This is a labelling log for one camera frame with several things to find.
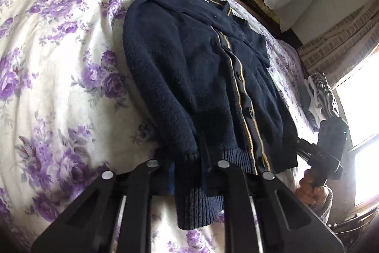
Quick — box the person's right forearm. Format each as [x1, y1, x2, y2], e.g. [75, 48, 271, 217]
[311, 186, 334, 224]

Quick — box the person's right hand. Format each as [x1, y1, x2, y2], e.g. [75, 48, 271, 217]
[298, 169, 330, 207]

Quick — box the purple floral bedsheet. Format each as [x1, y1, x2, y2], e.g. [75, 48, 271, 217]
[0, 0, 326, 253]

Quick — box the window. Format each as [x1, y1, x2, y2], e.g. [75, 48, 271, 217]
[334, 54, 379, 207]

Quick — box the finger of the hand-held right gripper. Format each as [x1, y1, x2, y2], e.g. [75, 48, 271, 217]
[292, 136, 322, 166]

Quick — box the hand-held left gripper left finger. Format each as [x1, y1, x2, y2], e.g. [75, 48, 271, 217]
[31, 160, 176, 253]

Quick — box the black white striped garment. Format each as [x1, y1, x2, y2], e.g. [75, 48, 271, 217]
[304, 72, 340, 124]

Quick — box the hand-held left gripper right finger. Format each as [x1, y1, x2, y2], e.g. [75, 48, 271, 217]
[207, 160, 346, 253]

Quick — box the navy knit cardigan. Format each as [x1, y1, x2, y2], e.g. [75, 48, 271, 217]
[122, 0, 299, 231]

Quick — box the brick pattern curtain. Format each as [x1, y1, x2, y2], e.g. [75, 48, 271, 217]
[298, 0, 379, 88]

